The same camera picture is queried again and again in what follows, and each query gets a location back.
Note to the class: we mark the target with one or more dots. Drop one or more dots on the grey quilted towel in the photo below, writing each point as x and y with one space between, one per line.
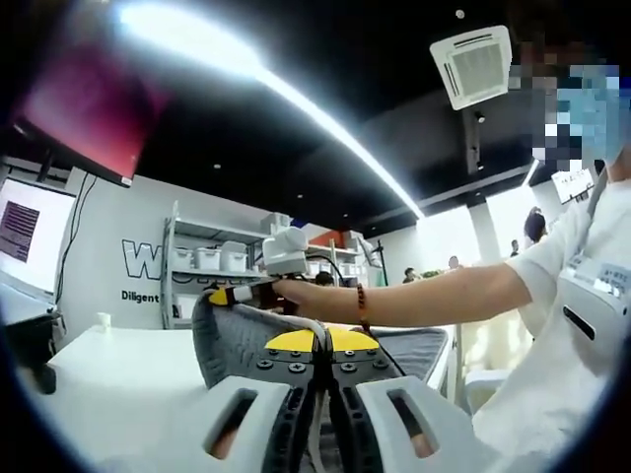
236 335

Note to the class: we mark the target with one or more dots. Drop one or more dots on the person's right hand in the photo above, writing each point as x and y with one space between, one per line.
320 298

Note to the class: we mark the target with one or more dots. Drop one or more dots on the white chair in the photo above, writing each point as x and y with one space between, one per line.
485 384

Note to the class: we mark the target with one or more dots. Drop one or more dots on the grey metal shelf rack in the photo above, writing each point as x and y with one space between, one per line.
167 276

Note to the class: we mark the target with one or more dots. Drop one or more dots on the black tripod stand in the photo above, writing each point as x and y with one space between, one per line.
379 261

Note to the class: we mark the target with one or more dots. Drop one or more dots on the white paper cup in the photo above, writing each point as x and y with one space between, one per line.
103 322

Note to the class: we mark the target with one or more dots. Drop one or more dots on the black computer mouse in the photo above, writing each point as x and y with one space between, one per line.
44 379

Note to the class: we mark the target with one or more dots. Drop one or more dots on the long curved ceiling light strip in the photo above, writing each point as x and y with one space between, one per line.
296 98

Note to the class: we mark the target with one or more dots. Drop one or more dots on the white chest-worn device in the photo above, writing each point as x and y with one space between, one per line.
591 305

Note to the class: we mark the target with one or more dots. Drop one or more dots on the hanging red screen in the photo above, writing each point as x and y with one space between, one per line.
84 113

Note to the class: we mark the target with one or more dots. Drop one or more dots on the white ceiling air vent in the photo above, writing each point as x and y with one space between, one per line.
473 66

